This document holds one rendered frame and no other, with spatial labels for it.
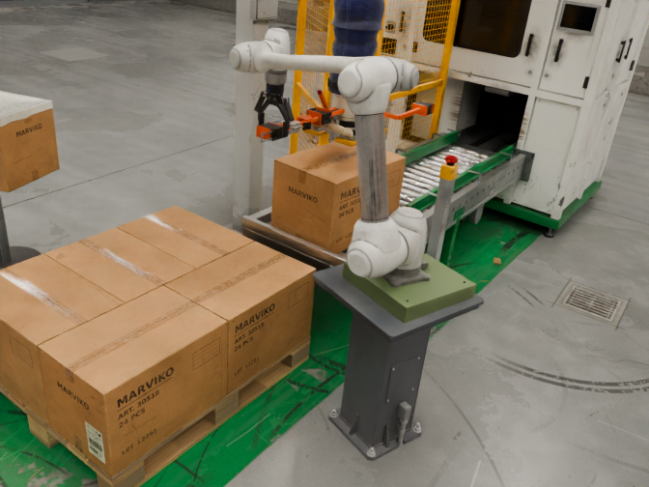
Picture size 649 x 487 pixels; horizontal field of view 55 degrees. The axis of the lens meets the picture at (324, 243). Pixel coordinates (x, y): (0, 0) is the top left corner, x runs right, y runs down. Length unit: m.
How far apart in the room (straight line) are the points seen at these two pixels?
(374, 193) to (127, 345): 1.09
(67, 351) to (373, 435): 1.29
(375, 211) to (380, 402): 0.88
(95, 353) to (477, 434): 1.71
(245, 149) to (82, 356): 2.12
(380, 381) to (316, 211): 0.91
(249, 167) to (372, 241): 2.14
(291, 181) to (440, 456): 1.45
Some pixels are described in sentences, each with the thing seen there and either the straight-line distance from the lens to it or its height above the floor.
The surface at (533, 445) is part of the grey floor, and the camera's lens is 3.11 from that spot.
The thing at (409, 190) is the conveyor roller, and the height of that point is 0.55.
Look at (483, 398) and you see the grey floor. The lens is 3.26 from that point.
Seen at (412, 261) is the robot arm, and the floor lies 0.92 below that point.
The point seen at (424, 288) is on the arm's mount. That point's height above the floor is 0.81.
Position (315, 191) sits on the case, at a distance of 2.99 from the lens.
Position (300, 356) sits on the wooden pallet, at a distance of 3.20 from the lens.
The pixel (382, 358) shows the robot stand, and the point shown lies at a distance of 2.53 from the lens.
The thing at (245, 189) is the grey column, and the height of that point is 0.36.
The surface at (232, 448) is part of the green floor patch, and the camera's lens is 2.81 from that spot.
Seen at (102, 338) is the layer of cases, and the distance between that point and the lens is 2.54.
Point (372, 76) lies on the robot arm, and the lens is 2.05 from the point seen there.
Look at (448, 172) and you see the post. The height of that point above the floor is 0.97.
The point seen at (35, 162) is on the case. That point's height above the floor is 0.72.
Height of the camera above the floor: 2.03
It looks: 28 degrees down
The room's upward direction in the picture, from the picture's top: 5 degrees clockwise
